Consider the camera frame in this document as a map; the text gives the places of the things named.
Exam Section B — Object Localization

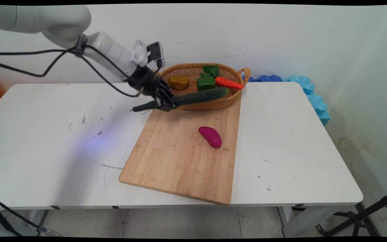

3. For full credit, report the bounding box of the black tripod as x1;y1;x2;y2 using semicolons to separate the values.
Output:
315;190;387;237

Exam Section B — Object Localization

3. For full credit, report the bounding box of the woven wicker basket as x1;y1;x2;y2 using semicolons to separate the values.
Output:
152;63;251;110

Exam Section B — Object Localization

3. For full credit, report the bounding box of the small green toy pepper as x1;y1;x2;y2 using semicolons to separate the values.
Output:
203;64;219;79

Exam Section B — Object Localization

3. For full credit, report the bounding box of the bamboo cutting board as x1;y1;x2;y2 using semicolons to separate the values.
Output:
118;97;242;205

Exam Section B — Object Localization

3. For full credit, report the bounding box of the black base cable with connector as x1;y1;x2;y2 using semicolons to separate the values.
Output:
0;176;63;237

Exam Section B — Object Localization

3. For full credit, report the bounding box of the dark green toy cucumber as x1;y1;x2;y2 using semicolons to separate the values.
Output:
131;87;229;112

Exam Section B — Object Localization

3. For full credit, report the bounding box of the large green toy pepper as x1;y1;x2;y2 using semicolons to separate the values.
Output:
197;73;217;92

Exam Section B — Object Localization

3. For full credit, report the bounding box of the brown toy potato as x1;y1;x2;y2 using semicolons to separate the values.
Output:
168;75;190;90

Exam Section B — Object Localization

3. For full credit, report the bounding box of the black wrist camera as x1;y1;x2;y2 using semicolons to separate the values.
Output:
146;41;166;70

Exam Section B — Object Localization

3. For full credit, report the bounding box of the white table leg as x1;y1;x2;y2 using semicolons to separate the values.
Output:
277;205;347;238

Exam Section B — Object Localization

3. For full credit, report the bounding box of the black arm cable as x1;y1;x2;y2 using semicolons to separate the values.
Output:
0;44;80;78
0;45;147;98

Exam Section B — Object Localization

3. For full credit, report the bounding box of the light blue foam mat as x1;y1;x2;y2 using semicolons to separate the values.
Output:
281;75;331;126

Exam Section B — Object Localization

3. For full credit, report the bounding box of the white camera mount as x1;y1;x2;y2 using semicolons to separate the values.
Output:
130;40;149;67

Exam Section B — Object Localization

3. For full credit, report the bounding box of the orange toy carrot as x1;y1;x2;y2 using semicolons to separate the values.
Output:
215;76;244;90

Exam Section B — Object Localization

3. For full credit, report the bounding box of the purple toy sweet potato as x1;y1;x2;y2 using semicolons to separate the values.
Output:
199;126;222;149

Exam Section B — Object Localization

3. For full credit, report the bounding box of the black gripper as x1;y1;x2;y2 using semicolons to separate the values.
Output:
127;65;180;112

